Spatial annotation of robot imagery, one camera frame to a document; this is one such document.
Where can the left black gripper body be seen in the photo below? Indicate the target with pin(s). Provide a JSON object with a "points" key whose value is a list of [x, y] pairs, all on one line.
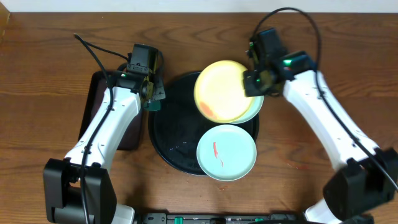
{"points": [[154, 90]]}

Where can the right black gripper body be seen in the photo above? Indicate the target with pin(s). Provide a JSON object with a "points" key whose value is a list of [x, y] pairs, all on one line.
{"points": [[251, 86]]}

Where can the green scrubbing sponge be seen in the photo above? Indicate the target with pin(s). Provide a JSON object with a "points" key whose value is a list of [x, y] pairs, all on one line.
{"points": [[152, 105]]}

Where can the light blue plate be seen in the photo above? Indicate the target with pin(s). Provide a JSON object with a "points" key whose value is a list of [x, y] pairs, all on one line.
{"points": [[252, 111], [226, 152]]}

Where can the yellow plate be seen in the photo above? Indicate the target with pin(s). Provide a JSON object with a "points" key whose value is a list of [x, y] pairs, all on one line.
{"points": [[219, 92]]}

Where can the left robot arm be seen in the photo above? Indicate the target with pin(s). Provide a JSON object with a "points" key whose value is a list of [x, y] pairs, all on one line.
{"points": [[78, 188]]}

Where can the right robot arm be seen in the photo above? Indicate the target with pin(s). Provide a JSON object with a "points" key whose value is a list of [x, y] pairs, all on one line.
{"points": [[365, 175]]}

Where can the round black tray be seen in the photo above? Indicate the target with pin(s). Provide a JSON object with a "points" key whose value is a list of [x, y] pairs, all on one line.
{"points": [[177, 127]]}

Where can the black rectangular tray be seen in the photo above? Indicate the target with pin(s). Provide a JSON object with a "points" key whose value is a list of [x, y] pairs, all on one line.
{"points": [[132, 137]]}

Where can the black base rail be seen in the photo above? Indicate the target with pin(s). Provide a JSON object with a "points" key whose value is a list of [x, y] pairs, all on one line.
{"points": [[164, 218]]}

